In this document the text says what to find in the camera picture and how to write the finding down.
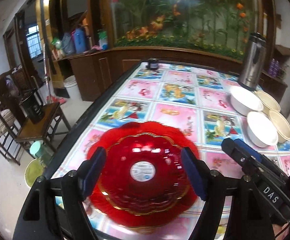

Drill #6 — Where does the blue plastic jug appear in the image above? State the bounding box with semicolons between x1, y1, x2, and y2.
74;28;86;54

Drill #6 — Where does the metal pole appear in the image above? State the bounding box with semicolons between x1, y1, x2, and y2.
43;44;51;104

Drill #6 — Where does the teal plastic stool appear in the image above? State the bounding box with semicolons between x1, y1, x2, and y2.
29;141;51;164

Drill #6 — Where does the black bin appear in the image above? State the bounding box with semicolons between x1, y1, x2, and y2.
19;91;45;124

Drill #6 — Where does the small black jar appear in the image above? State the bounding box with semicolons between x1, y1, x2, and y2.
146;58;160;70

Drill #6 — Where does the white foam bowl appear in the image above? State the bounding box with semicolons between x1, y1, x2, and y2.
229;85;264;117
246;111;279;148

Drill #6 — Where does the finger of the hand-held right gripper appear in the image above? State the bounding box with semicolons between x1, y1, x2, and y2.
234;138;289;181
221;138;261;180

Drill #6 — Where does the barred window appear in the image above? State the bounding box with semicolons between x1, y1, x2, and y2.
25;25;41;58

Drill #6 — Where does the wooden chair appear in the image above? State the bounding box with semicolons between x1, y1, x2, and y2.
10;66;71;160
0;67;22;165

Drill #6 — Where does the white plastic bucket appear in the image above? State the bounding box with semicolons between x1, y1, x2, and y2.
64;75;82;101

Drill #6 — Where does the fruit and flower printed tablecloth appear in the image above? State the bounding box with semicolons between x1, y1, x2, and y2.
52;61;290;240

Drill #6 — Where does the glass tank with artificial flowers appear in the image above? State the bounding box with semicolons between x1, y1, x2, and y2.
110;0;261;60

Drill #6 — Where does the brown wooden cabinet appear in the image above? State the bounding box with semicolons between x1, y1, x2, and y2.
67;46;288;103

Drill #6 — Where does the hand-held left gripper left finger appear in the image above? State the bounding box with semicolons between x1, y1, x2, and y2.
12;147;108;240

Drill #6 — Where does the red scalloped glass plate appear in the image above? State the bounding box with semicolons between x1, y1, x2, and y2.
86;121;200;228

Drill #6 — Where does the cream plastic bowl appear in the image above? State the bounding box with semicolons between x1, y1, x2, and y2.
254;90;281;115
268;110;290;143

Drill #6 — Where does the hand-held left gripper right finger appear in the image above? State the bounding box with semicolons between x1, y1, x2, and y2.
181;147;277;240

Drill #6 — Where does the stainless steel thermos jug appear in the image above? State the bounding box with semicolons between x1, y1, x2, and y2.
237;32;267;91

